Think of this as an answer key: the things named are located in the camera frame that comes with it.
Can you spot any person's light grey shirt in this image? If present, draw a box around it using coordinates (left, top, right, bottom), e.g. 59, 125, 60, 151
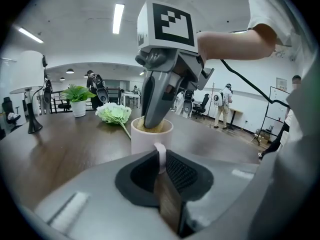
193, 0, 320, 240

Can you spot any white artificial flower bouquet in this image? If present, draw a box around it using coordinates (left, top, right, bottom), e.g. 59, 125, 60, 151
95, 102, 133, 140

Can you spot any ceiling strip light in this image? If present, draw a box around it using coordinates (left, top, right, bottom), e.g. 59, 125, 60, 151
112, 3, 125, 35
17, 26, 45, 44

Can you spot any small wooden table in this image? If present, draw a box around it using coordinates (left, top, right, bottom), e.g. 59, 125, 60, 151
228, 107, 244, 130

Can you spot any white table lamp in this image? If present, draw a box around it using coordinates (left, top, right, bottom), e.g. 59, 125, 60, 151
9, 50, 48, 134

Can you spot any white cup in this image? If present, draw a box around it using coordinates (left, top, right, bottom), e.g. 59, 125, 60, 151
130, 117, 174, 174

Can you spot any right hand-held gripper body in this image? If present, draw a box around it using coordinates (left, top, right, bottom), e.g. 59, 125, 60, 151
134, 0, 215, 92

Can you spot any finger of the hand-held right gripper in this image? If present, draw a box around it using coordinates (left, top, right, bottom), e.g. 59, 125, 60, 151
146, 71, 185, 129
142, 70, 153, 128

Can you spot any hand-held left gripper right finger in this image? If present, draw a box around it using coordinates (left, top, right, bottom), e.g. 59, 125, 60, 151
165, 149, 261, 239

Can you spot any potted green plant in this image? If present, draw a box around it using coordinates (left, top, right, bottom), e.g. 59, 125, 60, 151
61, 84, 97, 118

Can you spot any whiteboard on stand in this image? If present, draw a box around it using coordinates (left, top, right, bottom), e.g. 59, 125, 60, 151
259, 85, 292, 145

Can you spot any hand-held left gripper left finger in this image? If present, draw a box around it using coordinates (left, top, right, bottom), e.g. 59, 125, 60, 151
34, 150, 183, 240

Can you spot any pale yellow sponge piece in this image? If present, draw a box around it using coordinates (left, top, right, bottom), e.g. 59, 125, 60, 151
136, 117, 169, 134

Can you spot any black coat rack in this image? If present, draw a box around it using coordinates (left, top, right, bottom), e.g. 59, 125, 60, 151
209, 82, 218, 115

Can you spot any black office chair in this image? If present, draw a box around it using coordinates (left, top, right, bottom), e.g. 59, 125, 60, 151
57, 97, 72, 112
192, 93, 210, 120
1, 96, 23, 132

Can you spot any framed wall notice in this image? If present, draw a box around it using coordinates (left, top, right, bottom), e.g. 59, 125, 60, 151
276, 77, 288, 92

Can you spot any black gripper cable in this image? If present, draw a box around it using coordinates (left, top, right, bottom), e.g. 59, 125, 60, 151
219, 58, 292, 109

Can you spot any person's right forearm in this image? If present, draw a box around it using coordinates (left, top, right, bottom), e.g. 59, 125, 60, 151
196, 23, 278, 61

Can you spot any white desk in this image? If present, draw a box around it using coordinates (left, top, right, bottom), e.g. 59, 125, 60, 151
122, 91, 141, 109

